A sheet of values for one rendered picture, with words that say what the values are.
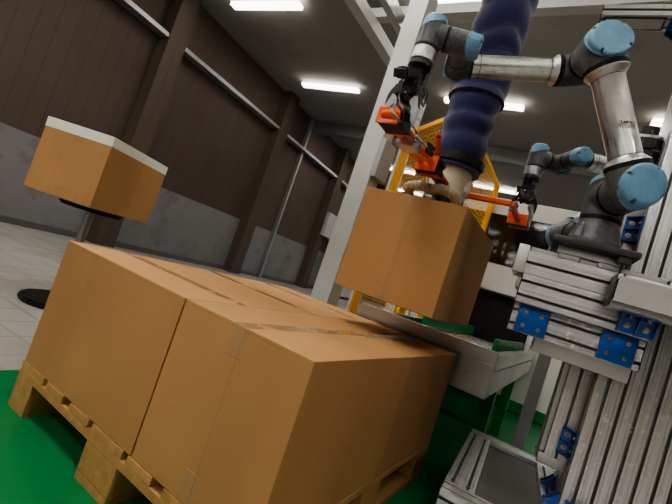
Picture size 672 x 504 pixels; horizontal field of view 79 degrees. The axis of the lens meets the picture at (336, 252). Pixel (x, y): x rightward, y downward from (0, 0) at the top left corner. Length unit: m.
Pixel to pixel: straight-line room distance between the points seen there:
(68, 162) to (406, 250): 1.90
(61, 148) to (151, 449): 1.93
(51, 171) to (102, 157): 0.29
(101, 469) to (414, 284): 1.04
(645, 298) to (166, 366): 1.21
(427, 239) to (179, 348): 0.88
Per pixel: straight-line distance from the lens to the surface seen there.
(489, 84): 1.89
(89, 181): 2.58
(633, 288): 1.31
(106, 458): 1.27
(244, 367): 0.92
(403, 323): 2.06
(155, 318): 1.14
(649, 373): 1.65
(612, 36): 1.48
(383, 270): 1.51
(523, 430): 2.54
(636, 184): 1.36
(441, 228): 1.47
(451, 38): 1.42
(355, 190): 3.13
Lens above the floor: 0.72
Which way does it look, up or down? 2 degrees up
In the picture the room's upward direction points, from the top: 19 degrees clockwise
